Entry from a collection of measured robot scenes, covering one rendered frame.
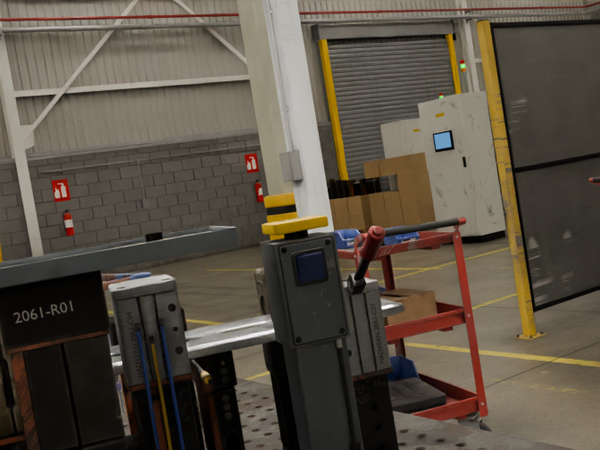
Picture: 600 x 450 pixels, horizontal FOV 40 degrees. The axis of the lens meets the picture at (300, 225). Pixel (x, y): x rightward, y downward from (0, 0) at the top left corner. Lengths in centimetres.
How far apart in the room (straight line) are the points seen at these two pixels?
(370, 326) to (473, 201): 1012
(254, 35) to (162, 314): 746
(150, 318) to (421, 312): 241
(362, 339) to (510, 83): 447
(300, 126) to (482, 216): 643
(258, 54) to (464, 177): 398
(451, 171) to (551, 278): 593
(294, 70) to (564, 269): 221
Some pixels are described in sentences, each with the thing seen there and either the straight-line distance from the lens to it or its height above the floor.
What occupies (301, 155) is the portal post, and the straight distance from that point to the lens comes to 504.
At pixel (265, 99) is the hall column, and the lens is 829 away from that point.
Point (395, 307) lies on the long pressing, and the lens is 120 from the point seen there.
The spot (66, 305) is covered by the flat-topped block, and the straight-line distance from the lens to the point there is 82.
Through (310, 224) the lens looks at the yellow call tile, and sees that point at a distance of 86.
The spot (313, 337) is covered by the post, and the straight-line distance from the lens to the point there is 87.
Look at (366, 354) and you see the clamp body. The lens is 106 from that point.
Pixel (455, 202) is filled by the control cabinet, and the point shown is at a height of 58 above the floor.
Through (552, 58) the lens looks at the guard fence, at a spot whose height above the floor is 173.
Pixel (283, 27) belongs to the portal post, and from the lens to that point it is 513.
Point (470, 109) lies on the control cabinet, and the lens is 1125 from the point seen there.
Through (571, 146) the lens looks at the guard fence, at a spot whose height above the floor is 113.
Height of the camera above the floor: 120
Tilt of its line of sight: 3 degrees down
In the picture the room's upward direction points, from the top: 9 degrees counter-clockwise
